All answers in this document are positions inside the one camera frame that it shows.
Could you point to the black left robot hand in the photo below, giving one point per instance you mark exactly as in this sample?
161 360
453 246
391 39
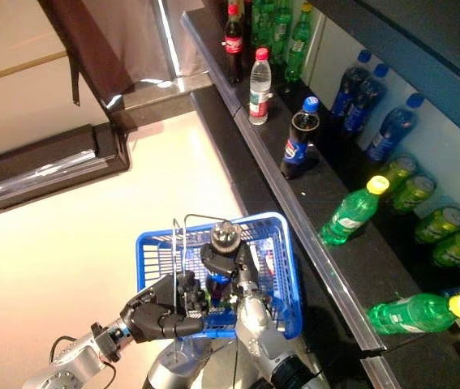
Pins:
148 312

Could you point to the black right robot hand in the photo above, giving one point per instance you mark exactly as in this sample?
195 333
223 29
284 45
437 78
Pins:
219 263

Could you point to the plastic bottle with lobed base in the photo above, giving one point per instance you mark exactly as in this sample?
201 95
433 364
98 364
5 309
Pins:
224 237

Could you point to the blue plastic shopping basket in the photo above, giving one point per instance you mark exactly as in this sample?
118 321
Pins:
221 330

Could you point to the Pepsi cola bottle blue cap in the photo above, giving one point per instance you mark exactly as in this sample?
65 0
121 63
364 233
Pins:
365 105
388 133
347 89
294 150

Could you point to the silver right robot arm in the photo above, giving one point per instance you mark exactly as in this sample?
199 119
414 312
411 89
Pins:
262 336

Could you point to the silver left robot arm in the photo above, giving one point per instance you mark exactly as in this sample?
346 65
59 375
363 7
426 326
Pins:
71 360

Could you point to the grey left robot leg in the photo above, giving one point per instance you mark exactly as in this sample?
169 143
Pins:
181 373

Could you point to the green soda bottle yellow cap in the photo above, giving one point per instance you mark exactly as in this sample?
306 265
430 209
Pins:
282 28
351 215
412 314
262 20
296 48

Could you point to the black store shelf unit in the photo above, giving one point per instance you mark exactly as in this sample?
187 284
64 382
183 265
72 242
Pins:
375 275

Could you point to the black step plinth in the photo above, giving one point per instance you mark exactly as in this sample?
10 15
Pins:
152 109

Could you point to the clear water bottle red cap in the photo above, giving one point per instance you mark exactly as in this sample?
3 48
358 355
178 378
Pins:
260 89

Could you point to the black low display platform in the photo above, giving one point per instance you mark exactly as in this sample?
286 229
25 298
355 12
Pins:
31 158

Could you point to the green soda can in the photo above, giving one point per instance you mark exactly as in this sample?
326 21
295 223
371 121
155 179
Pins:
458 249
438 225
414 194
400 170

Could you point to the dark upper shelf board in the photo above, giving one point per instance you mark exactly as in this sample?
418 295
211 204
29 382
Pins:
436 32

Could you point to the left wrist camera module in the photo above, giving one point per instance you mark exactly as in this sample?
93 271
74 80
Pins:
106 344

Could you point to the clear plastic price rail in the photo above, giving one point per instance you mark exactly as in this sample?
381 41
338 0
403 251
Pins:
215 67
379 377
314 243
31 182

